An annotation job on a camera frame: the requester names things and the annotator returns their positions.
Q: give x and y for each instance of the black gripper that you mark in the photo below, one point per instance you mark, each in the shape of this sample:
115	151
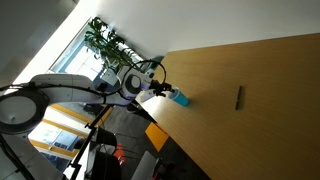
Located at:
157	87

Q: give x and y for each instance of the blue plastic cup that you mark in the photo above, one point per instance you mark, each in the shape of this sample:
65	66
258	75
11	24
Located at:
180	98

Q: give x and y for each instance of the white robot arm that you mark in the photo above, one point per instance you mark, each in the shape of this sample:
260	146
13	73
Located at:
63	86

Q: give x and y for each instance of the dark pen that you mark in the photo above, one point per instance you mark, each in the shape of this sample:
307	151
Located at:
238	98

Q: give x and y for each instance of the green leafy plant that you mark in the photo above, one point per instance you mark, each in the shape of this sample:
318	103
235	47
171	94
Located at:
106	43

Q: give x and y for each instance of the grey flat panel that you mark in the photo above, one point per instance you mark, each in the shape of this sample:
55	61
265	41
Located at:
145	166

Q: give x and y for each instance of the bright window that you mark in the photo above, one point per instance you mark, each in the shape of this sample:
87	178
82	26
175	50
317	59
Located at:
75	63

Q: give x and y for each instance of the black tripod stand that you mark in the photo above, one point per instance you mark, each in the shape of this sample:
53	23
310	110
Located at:
85	145

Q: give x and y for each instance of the black office chair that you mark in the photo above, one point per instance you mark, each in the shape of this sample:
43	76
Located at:
105	166

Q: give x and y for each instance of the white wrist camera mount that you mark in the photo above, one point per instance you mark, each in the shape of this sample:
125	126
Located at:
149	95

